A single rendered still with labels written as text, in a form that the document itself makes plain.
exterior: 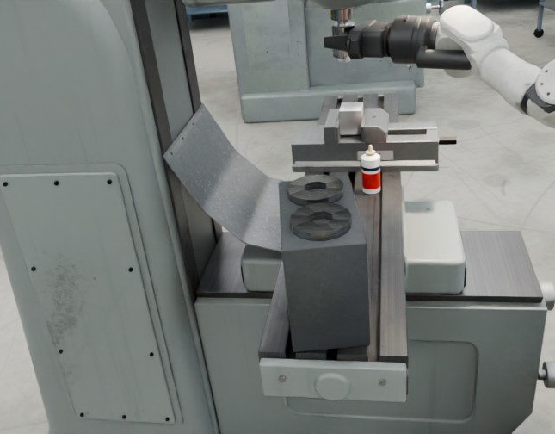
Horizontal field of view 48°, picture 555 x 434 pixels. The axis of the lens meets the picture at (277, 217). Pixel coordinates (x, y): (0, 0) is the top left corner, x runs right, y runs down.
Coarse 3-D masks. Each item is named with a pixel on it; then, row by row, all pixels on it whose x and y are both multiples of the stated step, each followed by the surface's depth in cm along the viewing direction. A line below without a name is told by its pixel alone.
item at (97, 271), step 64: (0, 0) 112; (64, 0) 110; (128, 0) 111; (0, 64) 118; (64, 64) 116; (128, 64) 116; (192, 64) 145; (0, 128) 125; (64, 128) 122; (128, 128) 121; (0, 192) 132; (64, 192) 128; (128, 192) 127; (64, 256) 136; (128, 256) 134; (192, 256) 144; (64, 320) 146; (128, 320) 143; (192, 320) 146; (64, 384) 157; (128, 384) 153; (192, 384) 152
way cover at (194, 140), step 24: (192, 120) 144; (192, 144) 139; (216, 144) 150; (192, 168) 134; (216, 168) 144; (240, 168) 154; (192, 192) 130; (216, 192) 139; (240, 192) 146; (264, 192) 153; (216, 216) 133; (240, 216) 139; (264, 216) 144; (264, 240) 135
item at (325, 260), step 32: (288, 192) 98; (320, 192) 96; (352, 192) 98; (288, 224) 91; (320, 224) 88; (352, 224) 90; (288, 256) 86; (320, 256) 86; (352, 256) 86; (288, 288) 88; (320, 288) 89; (352, 288) 89; (320, 320) 91; (352, 320) 92
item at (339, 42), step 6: (330, 36) 122; (336, 36) 121; (342, 36) 121; (324, 42) 123; (330, 42) 122; (336, 42) 122; (342, 42) 121; (330, 48) 123; (336, 48) 122; (342, 48) 122
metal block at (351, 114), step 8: (344, 104) 148; (352, 104) 148; (360, 104) 147; (344, 112) 145; (352, 112) 144; (360, 112) 144; (344, 120) 146; (352, 120) 145; (360, 120) 145; (344, 128) 147; (352, 128) 146; (360, 128) 146
